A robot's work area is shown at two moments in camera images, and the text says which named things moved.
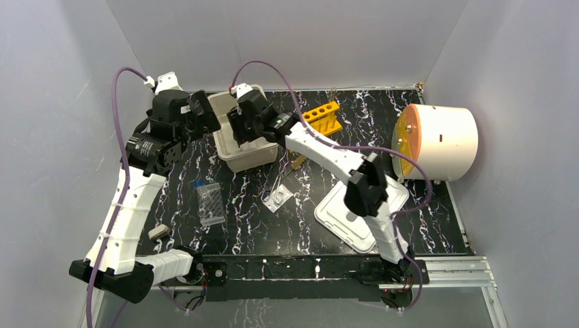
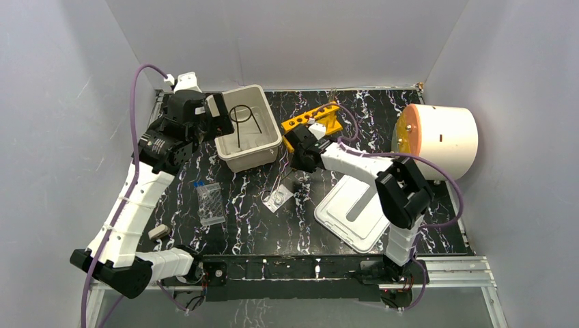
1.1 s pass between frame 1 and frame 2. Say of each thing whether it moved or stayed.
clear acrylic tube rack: stayed
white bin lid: stayed
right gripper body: moved
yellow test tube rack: stayed
